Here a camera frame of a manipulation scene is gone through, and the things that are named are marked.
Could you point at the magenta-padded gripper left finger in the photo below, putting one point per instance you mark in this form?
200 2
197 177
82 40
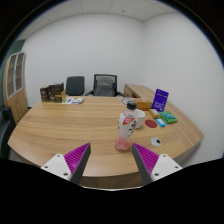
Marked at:
58 165

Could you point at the purple standing pouch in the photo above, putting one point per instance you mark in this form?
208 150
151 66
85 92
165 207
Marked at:
160 99

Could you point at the grey mesh office chair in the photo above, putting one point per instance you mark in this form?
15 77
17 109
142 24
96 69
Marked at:
104 86

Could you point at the small blue box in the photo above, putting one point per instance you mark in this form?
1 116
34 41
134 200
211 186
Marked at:
160 122

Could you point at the green flat box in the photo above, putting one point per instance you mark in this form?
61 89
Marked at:
168 117

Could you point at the wooden glass-door cabinet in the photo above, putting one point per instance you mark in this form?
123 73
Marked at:
15 90

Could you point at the flat round red coaster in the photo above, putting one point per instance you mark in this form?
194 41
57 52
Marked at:
151 123

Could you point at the round clear disc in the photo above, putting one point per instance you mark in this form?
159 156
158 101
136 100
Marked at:
125 101

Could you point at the round silver desk grommet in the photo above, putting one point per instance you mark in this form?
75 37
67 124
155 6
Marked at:
156 141

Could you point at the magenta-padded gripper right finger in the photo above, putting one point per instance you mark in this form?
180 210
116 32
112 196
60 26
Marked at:
163 165

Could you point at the small yellow box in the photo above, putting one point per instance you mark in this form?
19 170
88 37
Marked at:
154 113

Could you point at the clear black-capped drink bottle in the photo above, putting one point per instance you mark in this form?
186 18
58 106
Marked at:
125 128

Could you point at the black armchair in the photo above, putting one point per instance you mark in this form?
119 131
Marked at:
6 128

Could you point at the large dark brown box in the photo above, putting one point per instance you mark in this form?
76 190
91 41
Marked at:
55 89

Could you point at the black office chair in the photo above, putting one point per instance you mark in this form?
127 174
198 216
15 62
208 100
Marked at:
75 85

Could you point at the wooden side desk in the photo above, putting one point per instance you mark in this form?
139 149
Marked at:
141 90

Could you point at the white patterned ceramic cup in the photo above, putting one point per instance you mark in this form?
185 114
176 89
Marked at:
141 118

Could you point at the orange-brown cardboard box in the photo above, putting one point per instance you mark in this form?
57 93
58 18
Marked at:
144 104

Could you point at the tan cardboard box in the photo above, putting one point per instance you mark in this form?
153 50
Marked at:
61 97

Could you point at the small dark brown box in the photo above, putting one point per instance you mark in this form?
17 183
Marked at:
44 94

